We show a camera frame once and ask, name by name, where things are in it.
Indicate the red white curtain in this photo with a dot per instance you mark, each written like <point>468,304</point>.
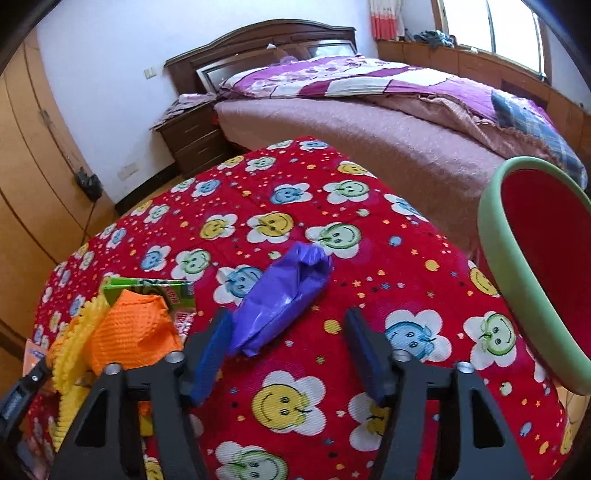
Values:
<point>387,21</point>

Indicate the blue plaid cloth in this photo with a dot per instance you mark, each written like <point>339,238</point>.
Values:
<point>531,124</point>

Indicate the dark wooden nightstand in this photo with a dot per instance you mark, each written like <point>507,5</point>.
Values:
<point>194,138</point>

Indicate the orange snack packet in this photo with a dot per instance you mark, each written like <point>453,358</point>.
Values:
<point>34,353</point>

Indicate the blue clothes pile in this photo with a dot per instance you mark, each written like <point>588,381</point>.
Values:
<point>434,39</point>

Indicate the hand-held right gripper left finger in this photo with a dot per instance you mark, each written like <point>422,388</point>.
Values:
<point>207,360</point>

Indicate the light wooden wardrobe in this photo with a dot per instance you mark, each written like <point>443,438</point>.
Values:
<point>37,161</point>

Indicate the purple plastic bag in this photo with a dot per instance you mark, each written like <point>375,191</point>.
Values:
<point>277,300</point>

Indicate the bed with pink sheet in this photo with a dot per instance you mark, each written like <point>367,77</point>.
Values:
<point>346,134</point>

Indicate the pink lace-edged quilt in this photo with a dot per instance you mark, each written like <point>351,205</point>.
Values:
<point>452,115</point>

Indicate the green printed packet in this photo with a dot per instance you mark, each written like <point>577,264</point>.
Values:
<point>175,295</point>

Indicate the white light switch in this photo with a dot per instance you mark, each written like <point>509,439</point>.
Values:
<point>149,72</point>

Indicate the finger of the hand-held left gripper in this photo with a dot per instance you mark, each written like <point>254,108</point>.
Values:
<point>36,376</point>

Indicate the yellow foam net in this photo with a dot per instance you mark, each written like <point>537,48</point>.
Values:
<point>74,355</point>

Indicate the window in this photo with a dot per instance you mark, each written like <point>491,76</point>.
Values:
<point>503,27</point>

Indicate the red smiley printed blanket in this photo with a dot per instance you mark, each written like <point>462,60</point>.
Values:
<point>323,207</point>

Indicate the dark wooden headboard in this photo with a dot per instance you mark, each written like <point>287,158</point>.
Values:
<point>258,46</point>

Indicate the orange foam net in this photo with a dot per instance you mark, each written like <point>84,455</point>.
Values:
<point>134,327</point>

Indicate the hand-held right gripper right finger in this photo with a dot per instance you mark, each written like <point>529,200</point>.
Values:
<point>369,360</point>

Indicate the white wall socket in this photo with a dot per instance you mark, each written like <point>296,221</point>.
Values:
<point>127,170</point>

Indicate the pink cloth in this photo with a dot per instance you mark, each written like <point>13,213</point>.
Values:
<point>189,104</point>

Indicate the wooden window cabinet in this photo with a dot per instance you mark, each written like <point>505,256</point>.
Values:
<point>475,69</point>

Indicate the red bucket with green rim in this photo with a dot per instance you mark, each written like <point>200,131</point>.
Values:
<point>498,240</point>

